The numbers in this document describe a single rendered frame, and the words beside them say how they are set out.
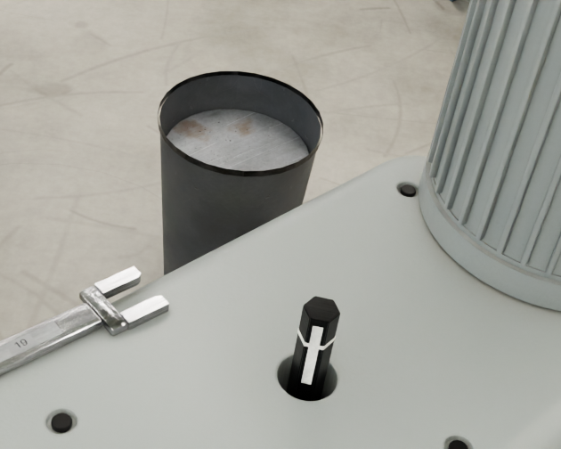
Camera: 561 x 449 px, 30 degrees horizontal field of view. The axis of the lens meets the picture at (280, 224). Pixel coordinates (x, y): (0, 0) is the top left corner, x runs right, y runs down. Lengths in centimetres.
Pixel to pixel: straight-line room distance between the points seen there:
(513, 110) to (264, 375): 22
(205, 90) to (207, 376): 255
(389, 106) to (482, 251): 354
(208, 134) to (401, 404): 250
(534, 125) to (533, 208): 6
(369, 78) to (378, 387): 376
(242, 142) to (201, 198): 27
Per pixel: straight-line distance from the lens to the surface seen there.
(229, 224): 292
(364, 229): 74
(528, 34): 63
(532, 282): 70
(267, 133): 312
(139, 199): 362
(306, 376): 62
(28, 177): 370
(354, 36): 463
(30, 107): 403
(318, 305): 59
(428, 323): 68
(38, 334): 64
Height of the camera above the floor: 237
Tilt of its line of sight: 42 degrees down
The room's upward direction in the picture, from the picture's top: 9 degrees clockwise
